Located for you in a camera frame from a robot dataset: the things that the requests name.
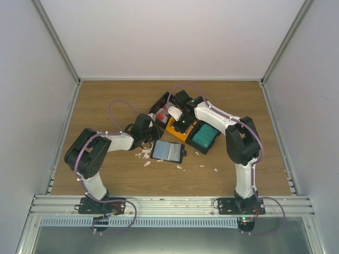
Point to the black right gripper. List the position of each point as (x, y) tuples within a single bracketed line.
[(180, 128)]

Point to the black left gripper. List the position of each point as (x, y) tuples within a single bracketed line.
[(158, 134)]

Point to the black leather card holder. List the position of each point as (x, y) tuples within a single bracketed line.
[(168, 151)]

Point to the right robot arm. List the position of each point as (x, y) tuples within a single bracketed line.
[(243, 144)]

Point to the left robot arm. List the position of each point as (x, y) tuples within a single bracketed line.
[(86, 155)]

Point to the red white card stack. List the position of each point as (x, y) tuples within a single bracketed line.
[(162, 115)]

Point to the black bin with teal cards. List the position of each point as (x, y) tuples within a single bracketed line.
[(196, 146)]

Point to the teal card stack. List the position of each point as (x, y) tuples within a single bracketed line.
[(205, 135)]

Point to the yellow plastic bin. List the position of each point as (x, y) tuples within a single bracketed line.
[(182, 136)]

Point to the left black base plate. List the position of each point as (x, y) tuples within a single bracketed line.
[(89, 206)]

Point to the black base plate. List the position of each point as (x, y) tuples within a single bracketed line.
[(89, 206), (237, 206)]

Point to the grey slotted cable duct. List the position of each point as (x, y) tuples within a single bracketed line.
[(153, 222)]

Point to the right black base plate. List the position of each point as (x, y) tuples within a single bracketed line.
[(237, 206)]

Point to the aluminium front rail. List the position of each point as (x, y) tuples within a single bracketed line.
[(164, 206)]

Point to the aluminium frame post left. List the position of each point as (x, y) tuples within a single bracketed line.
[(55, 38)]

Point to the aluminium frame post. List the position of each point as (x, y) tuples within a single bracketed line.
[(305, 7), (55, 38)]

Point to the aluminium frame post right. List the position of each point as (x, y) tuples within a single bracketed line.
[(305, 7)]

